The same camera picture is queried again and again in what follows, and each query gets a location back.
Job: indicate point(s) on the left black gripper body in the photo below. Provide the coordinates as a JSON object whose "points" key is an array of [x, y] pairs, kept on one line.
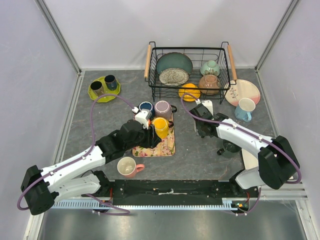
{"points": [[144, 139]]}

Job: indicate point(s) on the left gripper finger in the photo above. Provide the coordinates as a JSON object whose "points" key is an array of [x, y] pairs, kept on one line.
{"points": [[152, 131], [154, 141]]}

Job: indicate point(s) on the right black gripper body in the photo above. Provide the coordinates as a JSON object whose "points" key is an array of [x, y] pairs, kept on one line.
{"points": [[199, 129]]}

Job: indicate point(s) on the yellow mug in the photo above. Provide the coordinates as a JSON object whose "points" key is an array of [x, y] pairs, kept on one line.
{"points": [[162, 126]]}

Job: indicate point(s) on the purple mug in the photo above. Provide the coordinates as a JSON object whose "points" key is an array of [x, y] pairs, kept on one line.
{"points": [[164, 110]]}

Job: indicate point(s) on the dark blue mug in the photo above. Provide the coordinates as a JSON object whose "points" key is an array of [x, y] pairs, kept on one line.
{"points": [[146, 105]]}

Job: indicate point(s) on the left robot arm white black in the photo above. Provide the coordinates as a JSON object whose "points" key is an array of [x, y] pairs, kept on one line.
{"points": [[41, 187]]}

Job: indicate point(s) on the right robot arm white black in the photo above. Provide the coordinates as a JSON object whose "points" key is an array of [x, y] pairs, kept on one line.
{"points": [[277, 162]]}

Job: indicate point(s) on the dark green mug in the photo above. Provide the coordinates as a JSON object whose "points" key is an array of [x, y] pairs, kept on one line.
{"points": [[228, 149]]}

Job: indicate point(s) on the pink mug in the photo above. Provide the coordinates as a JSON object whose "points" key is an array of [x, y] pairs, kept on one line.
{"points": [[128, 167]]}

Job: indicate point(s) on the light blue mug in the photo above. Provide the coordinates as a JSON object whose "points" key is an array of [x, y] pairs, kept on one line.
{"points": [[244, 109]]}

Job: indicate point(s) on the floral placemat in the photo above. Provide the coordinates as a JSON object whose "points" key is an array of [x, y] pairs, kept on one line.
{"points": [[165, 148]]}

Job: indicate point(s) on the yellow bowl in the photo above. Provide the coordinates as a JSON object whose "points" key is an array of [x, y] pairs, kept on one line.
{"points": [[192, 92]]}

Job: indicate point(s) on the brown pink bowl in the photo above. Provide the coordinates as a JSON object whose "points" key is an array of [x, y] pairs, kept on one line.
{"points": [[209, 84]]}

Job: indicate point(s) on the green scalloped plate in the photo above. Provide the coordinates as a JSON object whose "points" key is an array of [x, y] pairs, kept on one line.
{"points": [[111, 94]]}

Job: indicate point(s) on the dark blue tumbler cup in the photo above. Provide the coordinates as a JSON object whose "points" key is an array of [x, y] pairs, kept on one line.
{"points": [[111, 82]]}

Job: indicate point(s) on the pink floral plate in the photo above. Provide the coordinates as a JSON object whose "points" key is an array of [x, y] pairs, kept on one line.
{"points": [[240, 89]]}

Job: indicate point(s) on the white square board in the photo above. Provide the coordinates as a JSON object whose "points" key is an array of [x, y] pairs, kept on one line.
{"points": [[250, 162]]}

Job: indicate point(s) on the speckled beige plate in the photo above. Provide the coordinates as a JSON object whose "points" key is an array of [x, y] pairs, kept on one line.
{"points": [[173, 77]]}

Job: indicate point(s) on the brown tumbler cup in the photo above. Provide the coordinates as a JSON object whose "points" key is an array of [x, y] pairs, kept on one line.
{"points": [[97, 88]]}

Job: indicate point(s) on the mint green bowl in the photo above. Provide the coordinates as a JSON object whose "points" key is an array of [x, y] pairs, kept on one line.
{"points": [[210, 68]]}

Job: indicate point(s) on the teal plate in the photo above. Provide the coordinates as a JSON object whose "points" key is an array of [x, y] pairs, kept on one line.
{"points": [[174, 60]]}

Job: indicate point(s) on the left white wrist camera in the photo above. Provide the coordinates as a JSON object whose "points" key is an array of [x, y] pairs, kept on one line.
{"points": [[142, 116]]}

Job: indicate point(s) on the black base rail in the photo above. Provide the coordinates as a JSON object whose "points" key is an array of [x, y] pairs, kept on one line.
{"points": [[173, 192]]}

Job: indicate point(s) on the black wire dish rack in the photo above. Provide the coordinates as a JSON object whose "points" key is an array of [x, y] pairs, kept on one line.
{"points": [[198, 56]]}

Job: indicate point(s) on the light blue cable duct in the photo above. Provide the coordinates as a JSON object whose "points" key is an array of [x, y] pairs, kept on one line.
{"points": [[91, 204]]}

